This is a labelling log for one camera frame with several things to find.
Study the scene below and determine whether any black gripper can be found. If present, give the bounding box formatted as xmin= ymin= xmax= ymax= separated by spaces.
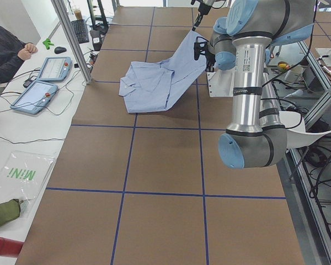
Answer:
xmin=192 ymin=2 xmax=211 ymax=31
xmin=202 ymin=45 xmax=216 ymax=72

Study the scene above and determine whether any light blue striped shirt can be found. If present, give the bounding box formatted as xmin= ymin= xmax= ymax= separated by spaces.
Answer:
xmin=119 ymin=31 xmax=206 ymax=113

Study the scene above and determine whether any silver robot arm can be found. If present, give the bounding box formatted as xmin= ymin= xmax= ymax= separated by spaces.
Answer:
xmin=218 ymin=1 xmax=317 ymax=168
xmin=191 ymin=0 xmax=216 ymax=31

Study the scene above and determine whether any person's hand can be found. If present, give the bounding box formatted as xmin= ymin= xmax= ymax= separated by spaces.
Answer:
xmin=18 ymin=43 xmax=38 ymax=61

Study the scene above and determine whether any black keyboard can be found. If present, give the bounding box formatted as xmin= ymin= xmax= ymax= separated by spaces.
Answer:
xmin=71 ymin=19 xmax=89 ymax=44

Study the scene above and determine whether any black computer mouse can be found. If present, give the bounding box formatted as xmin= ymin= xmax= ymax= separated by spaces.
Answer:
xmin=54 ymin=46 xmax=67 ymax=54

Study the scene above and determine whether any far blue teach pendant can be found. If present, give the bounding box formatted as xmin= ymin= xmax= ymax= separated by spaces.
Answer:
xmin=36 ymin=57 xmax=72 ymax=82

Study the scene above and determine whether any blue teach pendant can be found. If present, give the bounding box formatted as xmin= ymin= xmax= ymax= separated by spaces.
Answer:
xmin=10 ymin=81 xmax=58 ymax=115
xmin=36 ymin=57 xmax=72 ymax=82

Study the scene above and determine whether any green plastic clamp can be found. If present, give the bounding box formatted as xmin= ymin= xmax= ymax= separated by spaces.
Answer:
xmin=42 ymin=38 xmax=55 ymax=50

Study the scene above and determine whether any near blue teach pendant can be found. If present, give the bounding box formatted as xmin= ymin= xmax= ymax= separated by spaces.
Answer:
xmin=10 ymin=81 xmax=58 ymax=115

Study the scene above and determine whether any person in black jacket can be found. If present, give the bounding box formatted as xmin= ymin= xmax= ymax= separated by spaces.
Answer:
xmin=0 ymin=26 xmax=25 ymax=83

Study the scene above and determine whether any white MINI plastic bag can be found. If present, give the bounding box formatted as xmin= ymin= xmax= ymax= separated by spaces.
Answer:
xmin=0 ymin=150 xmax=56 ymax=218

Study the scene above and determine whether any olive green pouch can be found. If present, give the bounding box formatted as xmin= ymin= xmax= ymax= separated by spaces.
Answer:
xmin=0 ymin=199 xmax=23 ymax=227

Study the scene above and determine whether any red cylinder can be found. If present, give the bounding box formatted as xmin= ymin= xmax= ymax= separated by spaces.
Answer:
xmin=0 ymin=237 xmax=24 ymax=258

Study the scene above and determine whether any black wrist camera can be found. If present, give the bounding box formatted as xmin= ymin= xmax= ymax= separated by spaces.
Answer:
xmin=194 ymin=40 xmax=209 ymax=61

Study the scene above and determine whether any white camera stand pedestal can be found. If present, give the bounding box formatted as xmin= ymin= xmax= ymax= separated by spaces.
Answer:
xmin=207 ymin=69 xmax=234 ymax=97

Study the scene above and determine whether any aluminium frame post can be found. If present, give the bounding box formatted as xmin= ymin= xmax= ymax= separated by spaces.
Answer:
xmin=51 ymin=0 xmax=92 ymax=84

